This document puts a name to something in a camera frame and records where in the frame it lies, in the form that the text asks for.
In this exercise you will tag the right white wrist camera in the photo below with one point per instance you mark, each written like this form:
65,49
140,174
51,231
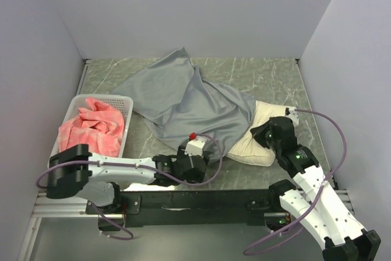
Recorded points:
290,112

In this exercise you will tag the pink crumpled cloth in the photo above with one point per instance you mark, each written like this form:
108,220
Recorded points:
99,125

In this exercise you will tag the aluminium frame rail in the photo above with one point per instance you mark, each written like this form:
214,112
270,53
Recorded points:
75,207

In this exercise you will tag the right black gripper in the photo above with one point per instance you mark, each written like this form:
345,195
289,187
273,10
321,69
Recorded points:
257,132

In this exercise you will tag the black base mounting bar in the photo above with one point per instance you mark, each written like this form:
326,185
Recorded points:
158,208

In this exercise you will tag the grey pillowcase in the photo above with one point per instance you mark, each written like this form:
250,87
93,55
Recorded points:
175,101

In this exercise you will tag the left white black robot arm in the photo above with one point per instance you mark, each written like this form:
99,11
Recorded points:
96,178

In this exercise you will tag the white plastic basket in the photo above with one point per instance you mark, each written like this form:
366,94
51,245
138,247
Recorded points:
123,104

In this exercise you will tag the beige pillow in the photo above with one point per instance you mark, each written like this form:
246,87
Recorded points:
247,150

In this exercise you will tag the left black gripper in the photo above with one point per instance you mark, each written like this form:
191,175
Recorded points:
181,153

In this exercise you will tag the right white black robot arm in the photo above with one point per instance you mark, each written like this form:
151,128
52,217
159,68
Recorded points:
310,199

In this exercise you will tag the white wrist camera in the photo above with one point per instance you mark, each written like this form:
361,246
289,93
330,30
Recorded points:
195,145
290,112

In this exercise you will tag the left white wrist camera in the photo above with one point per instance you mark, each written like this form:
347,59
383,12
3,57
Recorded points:
195,145

